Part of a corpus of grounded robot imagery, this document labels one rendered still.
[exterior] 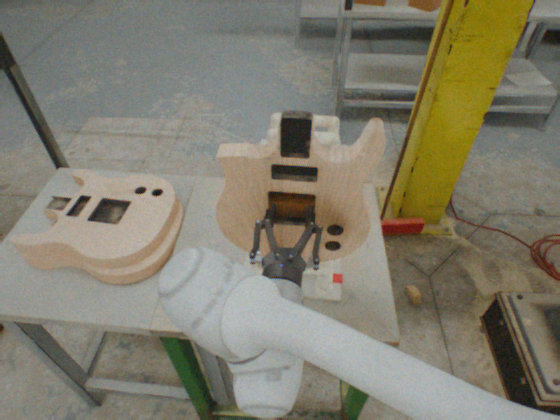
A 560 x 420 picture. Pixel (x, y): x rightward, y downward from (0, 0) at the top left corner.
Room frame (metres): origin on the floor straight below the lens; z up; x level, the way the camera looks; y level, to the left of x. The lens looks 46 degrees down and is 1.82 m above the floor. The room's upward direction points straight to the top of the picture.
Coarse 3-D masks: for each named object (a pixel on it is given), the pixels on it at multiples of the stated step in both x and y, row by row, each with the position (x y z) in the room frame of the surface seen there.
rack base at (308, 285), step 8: (248, 256) 0.67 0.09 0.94; (248, 264) 0.64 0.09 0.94; (336, 264) 0.64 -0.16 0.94; (336, 272) 0.62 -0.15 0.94; (304, 280) 0.59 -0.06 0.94; (312, 280) 0.59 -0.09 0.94; (304, 288) 0.56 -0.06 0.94; (312, 288) 0.56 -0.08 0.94; (336, 288) 0.56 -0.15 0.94; (304, 296) 0.54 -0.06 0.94; (312, 296) 0.54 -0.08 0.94; (320, 296) 0.54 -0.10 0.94; (328, 296) 0.54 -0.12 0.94; (336, 296) 0.54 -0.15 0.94
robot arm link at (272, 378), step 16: (272, 352) 0.23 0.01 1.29; (240, 368) 0.22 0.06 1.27; (256, 368) 0.22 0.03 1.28; (272, 368) 0.22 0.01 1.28; (288, 368) 0.22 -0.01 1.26; (240, 384) 0.20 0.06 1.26; (256, 384) 0.20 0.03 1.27; (272, 384) 0.20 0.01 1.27; (288, 384) 0.20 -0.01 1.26; (240, 400) 0.18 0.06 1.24; (256, 400) 0.18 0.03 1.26; (272, 400) 0.18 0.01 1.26; (288, 400) 0.18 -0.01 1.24; (256, 416) 0.17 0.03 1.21; (272, 416) 0.17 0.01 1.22
